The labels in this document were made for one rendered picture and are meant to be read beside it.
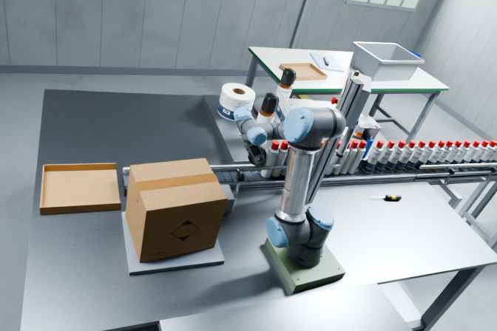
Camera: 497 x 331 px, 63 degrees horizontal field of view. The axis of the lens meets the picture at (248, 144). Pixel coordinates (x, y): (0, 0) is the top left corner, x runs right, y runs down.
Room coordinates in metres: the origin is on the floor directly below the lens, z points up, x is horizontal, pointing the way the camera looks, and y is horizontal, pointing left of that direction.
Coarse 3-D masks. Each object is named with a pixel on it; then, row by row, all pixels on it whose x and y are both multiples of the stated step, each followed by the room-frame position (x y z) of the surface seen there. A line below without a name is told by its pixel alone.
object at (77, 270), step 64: (64, 128) 1.61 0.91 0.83; (128, 128) 1.76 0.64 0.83; (192, 128) 1.94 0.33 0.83; (256, 192) 1.54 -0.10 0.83; (320, 192) 1.69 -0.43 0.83; (384, 192) 1.85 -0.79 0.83; (64, 256) 0.90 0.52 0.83; (256, 256) 1.15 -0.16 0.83; (384, 256) 1.36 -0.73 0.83; (448, 256) 1.48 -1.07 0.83; (64, 320) 0.68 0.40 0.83; (128, 320) 0.74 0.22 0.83
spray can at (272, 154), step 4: (276, 140) 1.65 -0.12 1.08; (272, 144) 1.63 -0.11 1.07; (276, 144) 1.62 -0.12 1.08; (268, 148) 1.64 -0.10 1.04; (272, 148) 1.62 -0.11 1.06; (276, 148) 1.62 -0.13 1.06; (268, 152) 1.62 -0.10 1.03; (272, 152) 1.61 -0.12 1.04; (276, 152) 1.61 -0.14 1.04; (268, 156) 1.61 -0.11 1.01; (272, 156) 1.61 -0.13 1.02; (276, 156) 1.62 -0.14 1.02; (268, 160) 1.61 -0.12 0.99; (272, 160) 1.61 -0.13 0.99; (264, 164) 1.62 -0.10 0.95; (268, 164) 1.61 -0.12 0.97; (272, 164) 1.61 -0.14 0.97; (264, 172) 1.61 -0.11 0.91; (268, 172) 1.61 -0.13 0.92; (264, 176) 1.61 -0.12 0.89; (268, 176) 1.61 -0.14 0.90
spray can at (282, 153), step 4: (284, 140) 1.67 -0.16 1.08; (284, 144) 1.65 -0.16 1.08; (280, 148) 1.65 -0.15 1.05; (284, 148) 1.64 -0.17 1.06; (280, 152) 1.64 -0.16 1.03; (284, 152) 1.64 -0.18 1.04; (280, 156) 1.64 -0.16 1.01; (284, 156) 1.64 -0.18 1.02; (276, 160) 1.64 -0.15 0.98; (280, 160) 1.64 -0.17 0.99; (284, 160) 1.65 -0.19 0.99; (276, 164) 1.64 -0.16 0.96; (280, 164) 1.64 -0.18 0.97; (272, 172) 1.64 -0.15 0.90; (276, 172) 1.64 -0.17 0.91; (272, 176) 1.64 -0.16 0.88; (276, 176) 1.64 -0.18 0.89
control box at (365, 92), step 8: (352, 72) 1.75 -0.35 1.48; (360, 80) 1.69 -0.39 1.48; (368, 80) 1.72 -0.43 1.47; (368, 88) 1.62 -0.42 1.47; (360, 96) 1.60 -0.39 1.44; (368, 96) 1.59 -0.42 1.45; (336, 104) 1.76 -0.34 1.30; (360, 104) 1.59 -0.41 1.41; (352, 112) 1.60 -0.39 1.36; (360, 112) 1.59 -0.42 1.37; (352, 120) 1.59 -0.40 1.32; (352, 128) 1.59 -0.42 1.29
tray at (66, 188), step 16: (48, 176) 1.26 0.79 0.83; (64, 176) 1.28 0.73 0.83; (80, 176) 1.31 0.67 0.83; (96, 176) 1.34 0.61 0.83; (112, 176) 1.37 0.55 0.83; (48, 192) 1.17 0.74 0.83; (64, 192) 1.19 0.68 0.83; (80, 192) 1.22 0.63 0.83; (96, 192) 1.24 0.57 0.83; (112, 192) 1.27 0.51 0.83; (48, 208) 1.06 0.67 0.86; (64, 208) 1.09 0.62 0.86; (80, 208) 1.12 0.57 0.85; (96, 208) 1.15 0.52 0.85; (112, 208) 1.18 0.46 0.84
